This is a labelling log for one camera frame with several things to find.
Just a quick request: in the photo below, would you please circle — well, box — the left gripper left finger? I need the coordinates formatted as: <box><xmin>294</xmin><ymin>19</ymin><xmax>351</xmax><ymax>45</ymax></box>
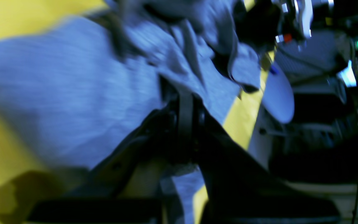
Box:
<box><xmin>27</xmin><ymin>103</ymin><xmax>178</xmax><ymax>224</ymax></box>

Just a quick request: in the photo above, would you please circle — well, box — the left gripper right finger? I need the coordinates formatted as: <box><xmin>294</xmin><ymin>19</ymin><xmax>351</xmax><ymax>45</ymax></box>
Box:
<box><xmin>177</xmin><ymin>93</ymin><xmax>341</xmax><ymax>224</ymax></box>

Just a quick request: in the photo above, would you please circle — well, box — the grey t-shirt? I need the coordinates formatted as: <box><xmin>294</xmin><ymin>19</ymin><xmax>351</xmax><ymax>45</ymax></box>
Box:
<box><xmin>0</xmin><ymin>0</ymin><xmax>260</xmax><ymax>224</ymax></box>

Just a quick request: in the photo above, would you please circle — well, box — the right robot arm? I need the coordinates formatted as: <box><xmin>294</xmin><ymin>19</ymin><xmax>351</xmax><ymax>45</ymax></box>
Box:
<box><xmin>272</xmin><ymin>0</ymin><xmax>358</xmax><ymax>142</ymax></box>

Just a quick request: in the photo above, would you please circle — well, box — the yellow table cloth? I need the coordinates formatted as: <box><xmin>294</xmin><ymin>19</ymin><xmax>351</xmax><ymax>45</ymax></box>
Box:
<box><xmin>0</xmin><ymin>0</ymin><xmax>268</xmax><ymax>224</ymax></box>

